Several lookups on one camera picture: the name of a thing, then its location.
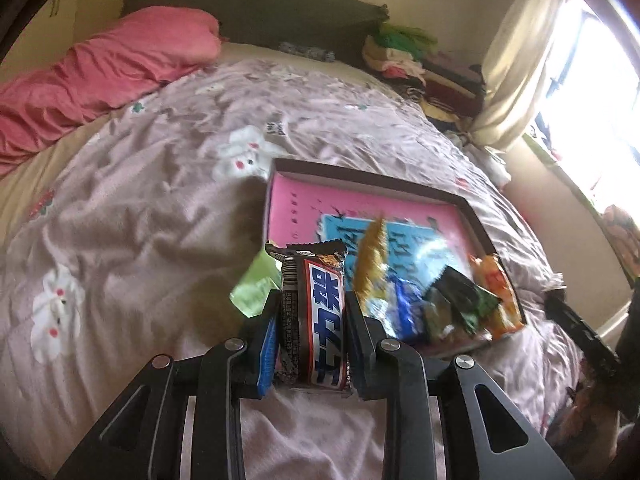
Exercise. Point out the grey floral printed blanket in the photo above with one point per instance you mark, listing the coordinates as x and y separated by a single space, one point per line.
150 210

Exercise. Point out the window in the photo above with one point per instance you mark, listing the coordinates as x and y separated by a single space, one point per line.
600 110

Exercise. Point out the light green snack packet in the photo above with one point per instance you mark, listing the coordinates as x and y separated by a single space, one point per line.
255 285

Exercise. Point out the beige bed sheet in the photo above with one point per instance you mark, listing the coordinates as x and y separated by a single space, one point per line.
30 195

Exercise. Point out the dark patterned pillow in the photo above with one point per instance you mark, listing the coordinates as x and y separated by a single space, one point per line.
305 51

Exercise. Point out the blue snack packet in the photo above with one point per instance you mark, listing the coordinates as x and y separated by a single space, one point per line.
405 310

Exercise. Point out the cream wardrobe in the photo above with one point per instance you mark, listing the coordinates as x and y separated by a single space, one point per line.
54 7

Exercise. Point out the orange floral cloth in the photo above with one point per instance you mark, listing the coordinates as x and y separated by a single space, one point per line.
620 235

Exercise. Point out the cream curtain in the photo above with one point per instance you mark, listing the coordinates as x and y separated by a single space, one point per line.
525 60

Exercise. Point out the pink quilt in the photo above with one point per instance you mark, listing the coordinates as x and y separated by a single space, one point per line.
100 75

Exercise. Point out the grey headboard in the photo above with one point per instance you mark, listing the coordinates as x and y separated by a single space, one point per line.
275 15

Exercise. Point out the pale cloth bundle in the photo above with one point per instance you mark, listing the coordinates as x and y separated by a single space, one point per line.
495 165

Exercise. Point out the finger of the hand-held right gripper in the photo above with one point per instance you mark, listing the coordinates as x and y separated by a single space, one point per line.
580 332

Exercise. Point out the black chocolate bar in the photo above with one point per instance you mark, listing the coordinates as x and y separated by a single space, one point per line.
320 310

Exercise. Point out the orange snack packet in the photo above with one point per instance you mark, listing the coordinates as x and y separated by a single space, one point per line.
500 300

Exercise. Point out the green windowsill cover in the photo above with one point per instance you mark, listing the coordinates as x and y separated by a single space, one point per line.
575 180

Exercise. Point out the pile of folded clothes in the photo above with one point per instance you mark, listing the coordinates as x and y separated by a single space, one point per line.
440 80

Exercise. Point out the clothes on windowsill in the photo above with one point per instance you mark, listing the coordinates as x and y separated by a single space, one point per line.
545 130

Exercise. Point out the dark floral cloth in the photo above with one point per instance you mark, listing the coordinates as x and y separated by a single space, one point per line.
595 420

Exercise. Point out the pink book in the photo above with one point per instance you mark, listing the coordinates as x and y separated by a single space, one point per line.
300 205

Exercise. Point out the dark green snack packet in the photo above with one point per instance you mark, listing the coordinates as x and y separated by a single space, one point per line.
462 295

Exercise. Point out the yellow snack packet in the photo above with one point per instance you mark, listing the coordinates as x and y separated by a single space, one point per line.
372 260

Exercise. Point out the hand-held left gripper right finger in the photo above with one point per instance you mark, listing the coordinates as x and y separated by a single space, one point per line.
357 350

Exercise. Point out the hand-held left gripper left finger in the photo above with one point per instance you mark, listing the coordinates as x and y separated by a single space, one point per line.
267 355

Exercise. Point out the dark cardboard box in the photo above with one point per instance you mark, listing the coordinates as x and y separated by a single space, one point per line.
360 182

